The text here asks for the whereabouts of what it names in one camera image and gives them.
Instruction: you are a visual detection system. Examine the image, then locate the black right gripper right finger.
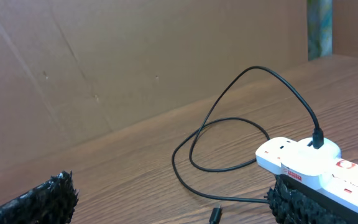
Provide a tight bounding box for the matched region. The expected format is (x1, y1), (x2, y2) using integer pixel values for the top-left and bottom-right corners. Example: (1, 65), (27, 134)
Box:
(265, 175), (358, 224)

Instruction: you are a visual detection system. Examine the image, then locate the white power strip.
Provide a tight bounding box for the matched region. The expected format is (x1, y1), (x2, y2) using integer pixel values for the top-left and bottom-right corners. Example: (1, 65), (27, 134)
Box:
(255, 137), (358, 213)

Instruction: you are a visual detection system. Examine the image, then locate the colourful painted panel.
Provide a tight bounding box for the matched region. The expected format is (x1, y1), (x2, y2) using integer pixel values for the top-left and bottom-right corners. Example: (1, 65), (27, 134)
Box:
(306, 0), (333, 60)

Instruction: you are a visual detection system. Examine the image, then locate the white USB charger plug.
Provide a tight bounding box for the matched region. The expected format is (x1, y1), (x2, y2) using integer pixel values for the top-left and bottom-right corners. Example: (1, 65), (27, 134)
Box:
(280, 138), (341, 190)

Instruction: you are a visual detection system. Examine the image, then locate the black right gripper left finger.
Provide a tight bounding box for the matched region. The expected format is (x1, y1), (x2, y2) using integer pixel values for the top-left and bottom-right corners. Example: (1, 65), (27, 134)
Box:
(0, 171), (79, 224)

